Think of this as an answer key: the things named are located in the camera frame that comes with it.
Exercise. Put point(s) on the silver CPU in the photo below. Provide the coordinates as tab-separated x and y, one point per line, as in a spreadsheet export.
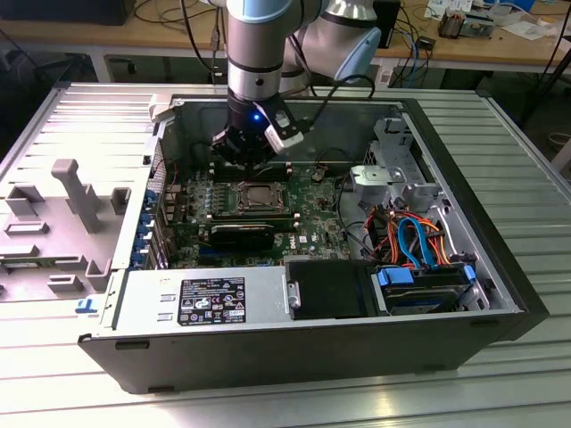
263	196

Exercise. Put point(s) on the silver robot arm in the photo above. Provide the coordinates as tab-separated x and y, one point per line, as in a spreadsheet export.
252	49

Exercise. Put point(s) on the black RAM slot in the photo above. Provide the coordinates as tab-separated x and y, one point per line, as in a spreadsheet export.
219	164
227	178
225	173
220	169

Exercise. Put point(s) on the CPU socket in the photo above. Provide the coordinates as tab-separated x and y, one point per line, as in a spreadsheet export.
238	191

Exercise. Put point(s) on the blue slot clip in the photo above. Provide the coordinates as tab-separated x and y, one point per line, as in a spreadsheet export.
143	229
150	199
139	259

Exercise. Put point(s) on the blue expansion slot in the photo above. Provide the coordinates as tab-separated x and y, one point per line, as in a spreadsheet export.
209	258

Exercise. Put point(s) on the silver coin battery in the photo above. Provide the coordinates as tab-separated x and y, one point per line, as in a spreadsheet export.
317	175

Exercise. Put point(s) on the black graphics card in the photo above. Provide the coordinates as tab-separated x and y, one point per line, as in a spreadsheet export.
241	238

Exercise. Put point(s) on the green motherboard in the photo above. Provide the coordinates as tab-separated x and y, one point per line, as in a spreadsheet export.
312	209

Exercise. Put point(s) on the silver drive cage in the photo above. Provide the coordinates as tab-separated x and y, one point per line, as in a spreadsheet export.
392	147

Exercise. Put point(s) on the grey parts rack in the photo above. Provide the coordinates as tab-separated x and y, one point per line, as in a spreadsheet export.
82	200

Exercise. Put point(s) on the silver power supply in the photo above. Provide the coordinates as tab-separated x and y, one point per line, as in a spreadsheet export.
143	290

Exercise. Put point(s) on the wooden desk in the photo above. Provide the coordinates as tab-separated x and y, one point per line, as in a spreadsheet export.
67	35

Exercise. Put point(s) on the small black device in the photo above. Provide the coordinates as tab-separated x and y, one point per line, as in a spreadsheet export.
426	43

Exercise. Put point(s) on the black PC case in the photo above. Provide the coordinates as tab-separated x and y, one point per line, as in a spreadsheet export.
267	356

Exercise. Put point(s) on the dark monitor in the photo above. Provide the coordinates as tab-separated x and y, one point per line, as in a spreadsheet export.
62	11

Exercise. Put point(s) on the hard disk in blue carrier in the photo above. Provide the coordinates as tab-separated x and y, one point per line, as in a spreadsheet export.
419	298

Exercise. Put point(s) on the copper coil transformer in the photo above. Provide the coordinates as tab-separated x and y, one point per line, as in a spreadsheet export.
450	24

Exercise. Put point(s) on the white boxes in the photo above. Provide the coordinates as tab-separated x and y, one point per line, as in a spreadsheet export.
446	6

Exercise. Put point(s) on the grey metal device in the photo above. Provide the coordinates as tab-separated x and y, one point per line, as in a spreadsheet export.
479	27

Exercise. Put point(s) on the white papers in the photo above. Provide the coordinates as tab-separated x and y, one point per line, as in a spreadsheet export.
528	29

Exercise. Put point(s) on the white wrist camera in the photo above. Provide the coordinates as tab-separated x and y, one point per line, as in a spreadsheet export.
283	140

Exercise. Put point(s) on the grey corner bracket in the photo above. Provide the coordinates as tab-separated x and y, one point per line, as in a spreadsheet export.
158	109

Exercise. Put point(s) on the silver disk bay bracket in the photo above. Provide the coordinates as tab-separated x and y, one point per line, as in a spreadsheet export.
374	176

